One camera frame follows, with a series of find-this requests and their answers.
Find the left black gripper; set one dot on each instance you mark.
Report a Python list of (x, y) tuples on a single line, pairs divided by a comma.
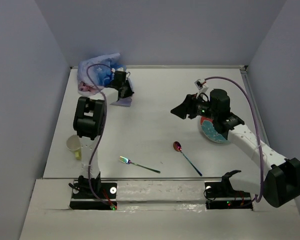
[(129, 92)]

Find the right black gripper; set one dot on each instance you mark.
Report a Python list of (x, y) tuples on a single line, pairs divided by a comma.
[(187, 107)]

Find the blue princess print cloth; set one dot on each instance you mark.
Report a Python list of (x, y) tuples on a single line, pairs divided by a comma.
[(96, 73)]

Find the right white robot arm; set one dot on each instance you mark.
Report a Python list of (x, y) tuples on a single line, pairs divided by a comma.
[(279, 176)]

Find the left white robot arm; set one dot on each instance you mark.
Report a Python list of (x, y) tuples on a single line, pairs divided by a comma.
[(89, 123)]

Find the red and blue plate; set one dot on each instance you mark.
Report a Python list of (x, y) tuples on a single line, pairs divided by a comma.
[(208, 130)]

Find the iridescent spoon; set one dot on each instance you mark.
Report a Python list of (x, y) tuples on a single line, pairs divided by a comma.
[(177, 147)]

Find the iridescent fork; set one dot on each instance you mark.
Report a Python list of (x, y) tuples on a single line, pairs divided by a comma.
[(129, 162)]

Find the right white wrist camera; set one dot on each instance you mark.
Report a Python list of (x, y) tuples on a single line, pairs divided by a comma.
[(202, 87)]

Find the white cup yellow handle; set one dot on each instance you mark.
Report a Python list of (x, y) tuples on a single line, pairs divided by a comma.
[(73, 145)]

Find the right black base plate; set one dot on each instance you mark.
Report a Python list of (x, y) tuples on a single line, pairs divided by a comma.
[(219, 199)]

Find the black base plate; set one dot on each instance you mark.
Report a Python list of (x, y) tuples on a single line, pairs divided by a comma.
[(84, 199), (219, 199)]

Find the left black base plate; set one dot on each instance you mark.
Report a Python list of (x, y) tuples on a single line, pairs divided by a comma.
[(84, 199)]

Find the silver front table rail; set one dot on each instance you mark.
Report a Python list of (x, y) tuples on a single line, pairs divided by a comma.
[(112, 179)]

